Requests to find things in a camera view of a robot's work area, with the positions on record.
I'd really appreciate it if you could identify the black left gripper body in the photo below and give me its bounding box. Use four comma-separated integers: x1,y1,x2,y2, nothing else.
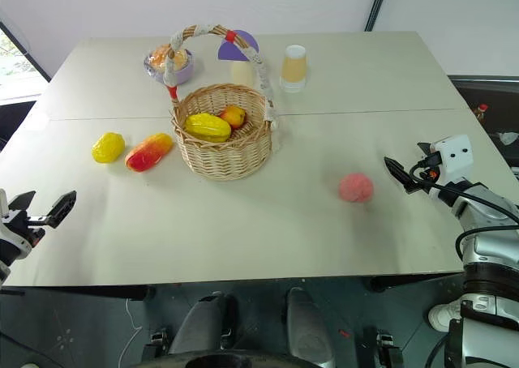
0,209,53,248

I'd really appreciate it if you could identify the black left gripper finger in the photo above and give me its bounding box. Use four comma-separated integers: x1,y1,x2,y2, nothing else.
44,190,78,229
7,190,37,220

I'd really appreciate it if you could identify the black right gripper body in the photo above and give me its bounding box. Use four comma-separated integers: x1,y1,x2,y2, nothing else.
404,151,445,198

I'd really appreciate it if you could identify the yellow plastic toy food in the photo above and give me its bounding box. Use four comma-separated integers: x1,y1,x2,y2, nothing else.
91,131,127,165

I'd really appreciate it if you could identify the orange red round fruit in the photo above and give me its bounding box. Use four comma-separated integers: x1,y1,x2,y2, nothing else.
220,105,247,131

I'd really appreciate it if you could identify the pink peach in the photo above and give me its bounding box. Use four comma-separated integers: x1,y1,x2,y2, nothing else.
338,172,375,203

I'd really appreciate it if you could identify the red yellow mango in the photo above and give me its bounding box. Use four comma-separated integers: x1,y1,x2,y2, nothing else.
124,132,174,173

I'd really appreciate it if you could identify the white sneaker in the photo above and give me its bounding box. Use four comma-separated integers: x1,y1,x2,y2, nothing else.
427,300,464,332

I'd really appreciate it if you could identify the black diagonal pole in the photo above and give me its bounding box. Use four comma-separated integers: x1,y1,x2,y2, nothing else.
363,0,392,32

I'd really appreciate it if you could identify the yellow starfruit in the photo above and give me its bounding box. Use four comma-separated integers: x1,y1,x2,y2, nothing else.
184,113,233,143

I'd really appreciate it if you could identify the dark rounded shape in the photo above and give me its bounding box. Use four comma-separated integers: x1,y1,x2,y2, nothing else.
167,292,229,356
285,287,337,368

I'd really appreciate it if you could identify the bread roll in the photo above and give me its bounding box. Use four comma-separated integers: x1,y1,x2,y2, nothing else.
148,44,191,71

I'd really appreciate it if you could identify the purple bowl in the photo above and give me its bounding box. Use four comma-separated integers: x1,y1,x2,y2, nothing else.
143,46,195,87

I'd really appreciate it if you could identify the cream white cylinder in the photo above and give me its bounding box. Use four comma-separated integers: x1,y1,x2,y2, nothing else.
231,60,256,89

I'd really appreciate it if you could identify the purple semicircle lid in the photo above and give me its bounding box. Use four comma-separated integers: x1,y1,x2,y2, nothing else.
217,29,260,62

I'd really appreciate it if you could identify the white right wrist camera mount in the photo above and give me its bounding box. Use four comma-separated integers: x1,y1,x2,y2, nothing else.
429,134,475,187

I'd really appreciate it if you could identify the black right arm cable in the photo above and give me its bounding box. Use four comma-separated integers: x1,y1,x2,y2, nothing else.
408,159,519,262

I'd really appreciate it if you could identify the black table frame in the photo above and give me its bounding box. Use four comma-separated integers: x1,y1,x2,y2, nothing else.
0,275,464,302

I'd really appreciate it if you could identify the white floor cable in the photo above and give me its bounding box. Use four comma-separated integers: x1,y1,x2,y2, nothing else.
119,297,144,367

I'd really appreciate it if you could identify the black caster bracket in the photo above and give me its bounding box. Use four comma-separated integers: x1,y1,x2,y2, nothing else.
374,328,397,360
148,327,170,360

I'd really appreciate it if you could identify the wicker basket with handle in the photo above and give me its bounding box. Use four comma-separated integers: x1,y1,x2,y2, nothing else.
164,24,281,182

